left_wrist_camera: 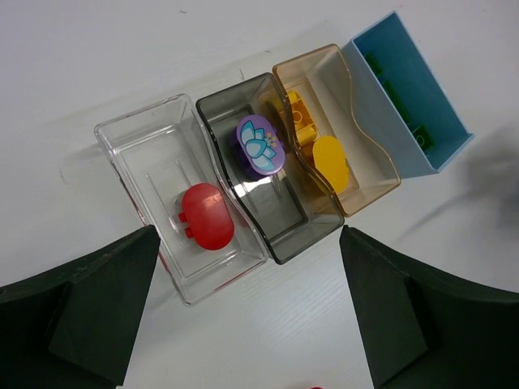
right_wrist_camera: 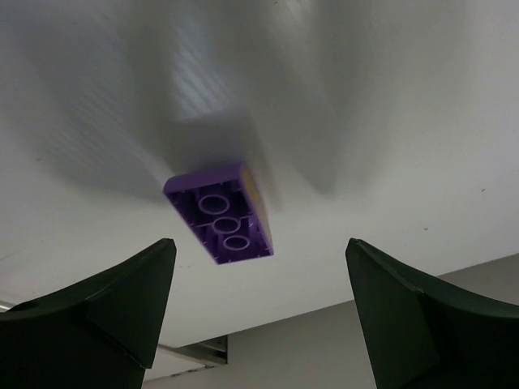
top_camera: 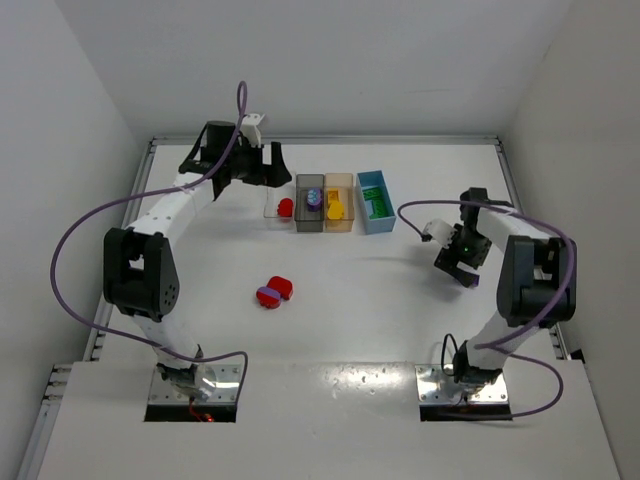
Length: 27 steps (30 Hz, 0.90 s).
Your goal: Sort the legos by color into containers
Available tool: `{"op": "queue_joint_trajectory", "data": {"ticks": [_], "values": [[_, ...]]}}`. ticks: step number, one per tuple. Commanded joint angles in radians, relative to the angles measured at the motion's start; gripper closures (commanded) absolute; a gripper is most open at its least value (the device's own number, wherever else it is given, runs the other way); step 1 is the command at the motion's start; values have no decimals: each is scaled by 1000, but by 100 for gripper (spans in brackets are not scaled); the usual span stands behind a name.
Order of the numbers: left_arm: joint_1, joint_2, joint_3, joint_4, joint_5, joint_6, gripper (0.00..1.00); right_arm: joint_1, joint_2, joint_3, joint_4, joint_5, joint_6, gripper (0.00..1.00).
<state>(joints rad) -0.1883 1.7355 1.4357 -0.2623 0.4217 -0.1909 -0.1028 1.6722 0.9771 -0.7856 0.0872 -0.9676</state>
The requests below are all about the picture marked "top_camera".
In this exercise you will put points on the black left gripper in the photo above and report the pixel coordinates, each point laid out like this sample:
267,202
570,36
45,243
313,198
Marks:
267,164

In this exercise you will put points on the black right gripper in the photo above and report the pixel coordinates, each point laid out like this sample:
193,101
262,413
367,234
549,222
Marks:
455,260

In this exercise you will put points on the red rounded lego brick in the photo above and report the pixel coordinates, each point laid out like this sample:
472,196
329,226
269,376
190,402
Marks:
285,208

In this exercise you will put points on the purple paw print lego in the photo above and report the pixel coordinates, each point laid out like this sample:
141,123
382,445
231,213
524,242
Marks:
314,199

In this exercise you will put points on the yellow striped curved lego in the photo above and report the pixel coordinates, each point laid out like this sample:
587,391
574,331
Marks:
333,196

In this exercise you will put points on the yellow lego brick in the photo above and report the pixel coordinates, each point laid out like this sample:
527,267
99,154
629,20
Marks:
336,211

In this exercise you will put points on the green lego brick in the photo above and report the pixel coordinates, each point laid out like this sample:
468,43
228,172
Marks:
378,210

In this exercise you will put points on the green lego plate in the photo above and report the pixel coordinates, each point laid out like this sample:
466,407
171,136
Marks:
373,194

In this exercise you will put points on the red purple lego stack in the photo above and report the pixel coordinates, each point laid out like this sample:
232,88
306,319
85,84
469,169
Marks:
277,290

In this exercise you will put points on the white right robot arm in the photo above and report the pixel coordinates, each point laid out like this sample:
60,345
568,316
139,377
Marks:
536,286

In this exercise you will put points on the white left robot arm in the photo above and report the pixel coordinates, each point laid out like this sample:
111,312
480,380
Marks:
139,274

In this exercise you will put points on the clear transparent container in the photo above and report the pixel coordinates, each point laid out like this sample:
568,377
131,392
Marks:
273,196

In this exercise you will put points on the grey transparent container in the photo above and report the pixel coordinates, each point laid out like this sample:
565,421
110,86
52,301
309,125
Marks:
305,220

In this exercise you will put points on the amber transparent container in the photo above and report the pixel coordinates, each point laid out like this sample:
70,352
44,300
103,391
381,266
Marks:
345,183

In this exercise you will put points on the blue container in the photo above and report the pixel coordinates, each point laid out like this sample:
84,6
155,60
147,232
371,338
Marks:
370,179

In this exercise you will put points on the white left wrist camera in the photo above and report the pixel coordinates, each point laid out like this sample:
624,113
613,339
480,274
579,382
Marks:
250,128

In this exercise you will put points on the aluminium frame rail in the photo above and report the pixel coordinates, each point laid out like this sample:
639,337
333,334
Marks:
383,139

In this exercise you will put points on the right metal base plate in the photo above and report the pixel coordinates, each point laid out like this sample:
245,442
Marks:
441,399

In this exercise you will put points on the metal base plate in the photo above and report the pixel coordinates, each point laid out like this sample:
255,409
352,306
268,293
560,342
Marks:
211,399
441,399

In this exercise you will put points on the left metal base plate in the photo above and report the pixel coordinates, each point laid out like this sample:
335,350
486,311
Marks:
211,399

